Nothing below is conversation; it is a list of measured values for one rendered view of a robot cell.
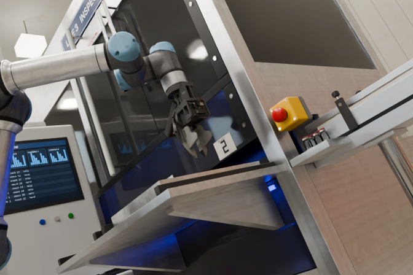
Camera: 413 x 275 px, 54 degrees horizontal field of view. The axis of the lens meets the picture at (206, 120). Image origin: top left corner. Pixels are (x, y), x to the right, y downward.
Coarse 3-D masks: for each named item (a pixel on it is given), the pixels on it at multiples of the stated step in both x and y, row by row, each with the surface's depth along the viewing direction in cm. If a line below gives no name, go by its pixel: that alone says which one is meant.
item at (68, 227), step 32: (32, 128) 182; (64, 128) 191; (32, 160) 174; (64, 160) 183; (32, 192) 167; (64, 192) 175; (32, 224) 162; (64, 224) 169; (96, 224) 177; (32, 256) 156; (64, 256) 163
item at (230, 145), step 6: (222, 138) 128; (228, 138) 126; (216, 144) 130; (222, 144) 128; (228, 144) 126; (234, 144) 124; (216, 150) 130; (222, 150) 128; (234, 150) 124; (222, 156) 128
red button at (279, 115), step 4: (276, 108) 108; (280, 108) 108; (272, 112) 109; (276, 112) 108; (280, 112) 107; (284, 112) 107; (272, 116) 109; (276, 116) 108; (280, 116) 107; (284, 116) 107; (276, 120) 108; (280, 120) 107; (284, 120) 108
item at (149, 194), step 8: (224, 168) 104; (232, 168) 105; (184, 176) 95; (192, 176) 96; (144, 192) 95; (152, 192) 92; (136, 200) 97; (144, 200) 95; (128, 208) 100; (136, 208) 98; (112, 216) 107; (120, 216) 104; (128, 216) 101
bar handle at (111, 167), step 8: (72, 40) 188; (72, 48) 187; (88, 88) 180; (88, 96) 178; (88, 104) 178; (96, 112) 177; (96, 120) 175; (96, 128) 174; (104, 144) 171; (104, 152) 170; (112, 168) 168
